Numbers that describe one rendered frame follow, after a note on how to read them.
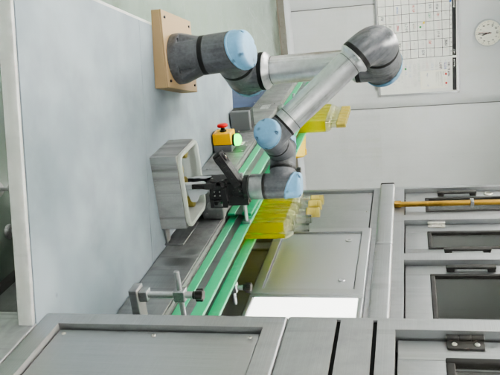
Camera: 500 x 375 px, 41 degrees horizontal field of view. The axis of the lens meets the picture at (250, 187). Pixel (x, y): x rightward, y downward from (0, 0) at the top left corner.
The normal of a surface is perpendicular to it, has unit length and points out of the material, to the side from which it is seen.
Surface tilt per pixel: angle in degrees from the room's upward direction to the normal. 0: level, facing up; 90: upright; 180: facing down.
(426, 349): 90
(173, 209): 90
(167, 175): 90
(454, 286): 90
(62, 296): 0
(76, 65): 0
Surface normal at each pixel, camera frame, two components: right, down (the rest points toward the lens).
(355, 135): -0.21, 0.36
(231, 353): -0.12, -0.94
